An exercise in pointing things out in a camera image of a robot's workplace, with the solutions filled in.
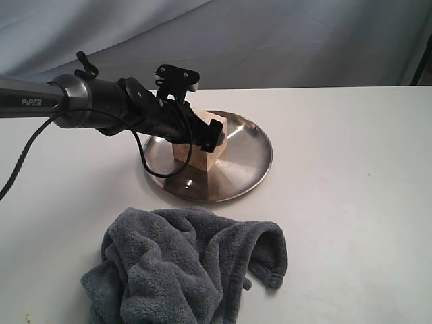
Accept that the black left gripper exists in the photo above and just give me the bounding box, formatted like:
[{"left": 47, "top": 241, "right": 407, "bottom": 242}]
[{"left": 118, "top": 78, "right": 223, "bottom": 151}]

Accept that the round stainless steel plate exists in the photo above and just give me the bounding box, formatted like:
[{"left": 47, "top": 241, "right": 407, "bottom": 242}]
[{"left": 146, "top": 110, "right": 273, "bottom": 203}]

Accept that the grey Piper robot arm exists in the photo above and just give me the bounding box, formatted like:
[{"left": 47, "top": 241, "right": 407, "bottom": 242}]
[{"left": 1, "top": 74, "right": 224, "bottom": 152}]

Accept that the light wooden cube block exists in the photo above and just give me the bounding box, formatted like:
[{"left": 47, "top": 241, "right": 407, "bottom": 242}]
[{"left": 187, "top": 109, "right": 227, "bottom": 172}]

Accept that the grey backdrop cloth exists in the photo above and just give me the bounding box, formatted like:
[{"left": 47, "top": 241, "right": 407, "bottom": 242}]
[{"left": 1, "top": 1, "right": 431, "bottom": 89}]

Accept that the black stand pole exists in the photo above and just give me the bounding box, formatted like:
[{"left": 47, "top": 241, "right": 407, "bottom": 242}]
[{"left": 410, "top": 44, "right": 431, "bottom": 86}]

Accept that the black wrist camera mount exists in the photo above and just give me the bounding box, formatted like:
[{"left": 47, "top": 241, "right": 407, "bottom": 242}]
[{"left": 155, "top": 64, "right": 200, "bottom": 103}]

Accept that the grey fluffy towel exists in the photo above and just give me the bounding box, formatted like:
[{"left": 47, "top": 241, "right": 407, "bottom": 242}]
[{"left": 81, "top": 207, "right": 288, "bottom": 323}]

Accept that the black camera cable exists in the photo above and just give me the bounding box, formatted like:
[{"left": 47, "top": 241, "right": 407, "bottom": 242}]
[{"left": 0, "top": 50, "right": 193, "bottom": 202}]

